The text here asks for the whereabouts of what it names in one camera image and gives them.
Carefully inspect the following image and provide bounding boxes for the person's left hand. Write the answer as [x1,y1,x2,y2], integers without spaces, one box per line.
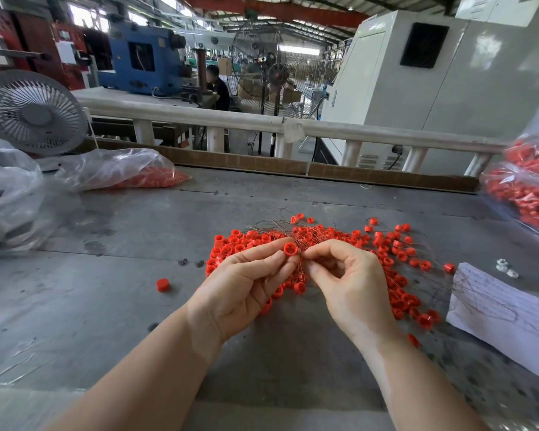
[187,238,300,342]

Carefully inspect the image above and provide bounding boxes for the person's right hand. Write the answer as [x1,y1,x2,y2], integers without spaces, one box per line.
[302,239,401,348]

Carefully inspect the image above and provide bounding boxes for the pile of red plastic rings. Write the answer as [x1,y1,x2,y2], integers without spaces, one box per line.
[205,213,456,347]

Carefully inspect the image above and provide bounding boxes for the bundle of thin metal wires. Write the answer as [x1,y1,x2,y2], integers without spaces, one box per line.
[247,218,356,268]

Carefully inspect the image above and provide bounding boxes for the person's right forearm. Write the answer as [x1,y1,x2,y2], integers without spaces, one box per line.
[362,320,490,431]

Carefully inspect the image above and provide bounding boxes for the person's left forearm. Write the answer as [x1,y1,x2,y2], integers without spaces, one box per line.
[45,308,224,431]

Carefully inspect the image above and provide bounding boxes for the brown wooden board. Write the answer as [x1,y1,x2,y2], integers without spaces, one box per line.
[76,139,480,193]

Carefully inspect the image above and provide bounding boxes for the white paper sheet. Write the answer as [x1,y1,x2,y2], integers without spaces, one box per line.
[446,262,539,385]

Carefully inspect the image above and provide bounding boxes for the clear bag with red pieces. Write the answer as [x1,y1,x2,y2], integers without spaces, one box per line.
[56,147,192,191]

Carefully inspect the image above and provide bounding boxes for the white metal railing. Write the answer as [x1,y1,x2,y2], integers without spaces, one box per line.
[72,87,511,176]

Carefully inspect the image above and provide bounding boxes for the large clear bag red pieces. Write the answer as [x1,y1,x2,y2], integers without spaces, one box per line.
[480,92,539,239]

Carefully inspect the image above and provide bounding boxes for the blue industrial machine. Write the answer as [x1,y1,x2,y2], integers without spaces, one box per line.
[99,19,192,97]

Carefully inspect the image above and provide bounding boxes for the large grey machine cabinet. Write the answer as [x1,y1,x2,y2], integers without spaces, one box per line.
[320,0,539,174]

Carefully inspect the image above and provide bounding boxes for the crumpled clear plastic bag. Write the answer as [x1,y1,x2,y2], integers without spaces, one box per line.
[0,132,57,255]

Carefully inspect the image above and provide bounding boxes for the white desk fan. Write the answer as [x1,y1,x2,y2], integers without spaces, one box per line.
[0,69,89,158]

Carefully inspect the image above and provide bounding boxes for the red industrial machine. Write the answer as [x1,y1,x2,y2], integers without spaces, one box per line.
[0,11,89,90]

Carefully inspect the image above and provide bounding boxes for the black pedestal fan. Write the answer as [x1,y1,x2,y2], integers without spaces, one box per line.
[261,60,293,157]

